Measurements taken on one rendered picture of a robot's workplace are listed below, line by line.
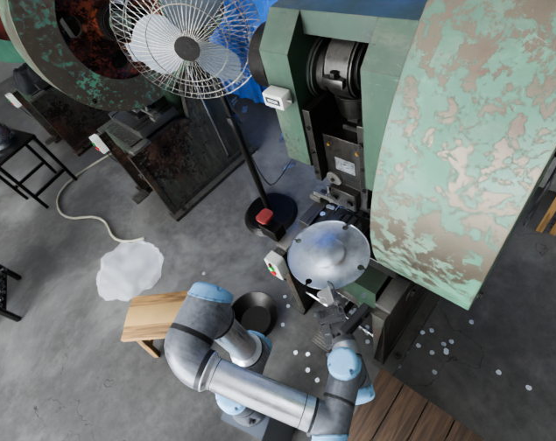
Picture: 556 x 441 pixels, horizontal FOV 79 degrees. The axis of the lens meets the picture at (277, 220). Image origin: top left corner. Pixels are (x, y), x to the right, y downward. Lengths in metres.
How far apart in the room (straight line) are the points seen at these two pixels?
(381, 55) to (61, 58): 1.47
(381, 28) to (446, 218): 0.44
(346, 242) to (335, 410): 0.58
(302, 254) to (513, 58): 0.93
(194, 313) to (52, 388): 1.79
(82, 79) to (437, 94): 1.70
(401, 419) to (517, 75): 1.25
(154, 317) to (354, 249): 1.14
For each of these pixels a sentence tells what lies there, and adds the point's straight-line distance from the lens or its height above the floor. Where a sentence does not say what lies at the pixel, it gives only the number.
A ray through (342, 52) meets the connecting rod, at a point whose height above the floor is 1.42.
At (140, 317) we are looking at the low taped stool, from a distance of 1.96.
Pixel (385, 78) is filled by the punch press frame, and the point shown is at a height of 1.42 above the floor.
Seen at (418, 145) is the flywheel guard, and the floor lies 1.51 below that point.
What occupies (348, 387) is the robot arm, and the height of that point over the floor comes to 0.96.
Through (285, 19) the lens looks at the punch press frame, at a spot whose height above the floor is 1.48.
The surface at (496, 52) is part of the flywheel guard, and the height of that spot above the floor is 1.60.
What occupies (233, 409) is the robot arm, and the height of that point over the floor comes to 0.67.
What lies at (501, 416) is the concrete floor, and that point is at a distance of 1.91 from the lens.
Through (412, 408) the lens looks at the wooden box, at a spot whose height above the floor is 0.35.
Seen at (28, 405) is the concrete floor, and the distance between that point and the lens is 2.68.
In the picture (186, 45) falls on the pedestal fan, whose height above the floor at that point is 1.30.
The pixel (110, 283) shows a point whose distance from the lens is 2.45.
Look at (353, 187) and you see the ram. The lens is 1.13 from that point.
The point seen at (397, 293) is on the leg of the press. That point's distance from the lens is 1.30.
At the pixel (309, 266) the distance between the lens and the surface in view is 1.19.
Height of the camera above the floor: 1.82
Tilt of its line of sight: 51 degrees down
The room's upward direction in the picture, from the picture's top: 21 degrees counter-clockwise
